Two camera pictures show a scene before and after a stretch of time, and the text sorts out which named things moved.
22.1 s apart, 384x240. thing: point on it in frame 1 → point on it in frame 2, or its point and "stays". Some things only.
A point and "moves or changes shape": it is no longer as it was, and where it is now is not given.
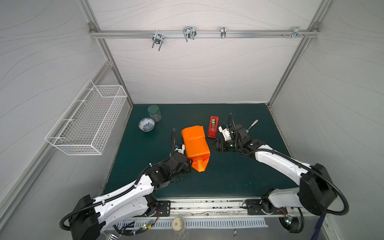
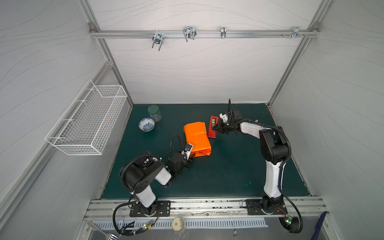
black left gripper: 188,166 stays
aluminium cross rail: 201,33 stays
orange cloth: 196,146 moves or changes shape
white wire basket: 87,124 stays
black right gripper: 225,144 → 223,127
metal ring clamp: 223,32 stays
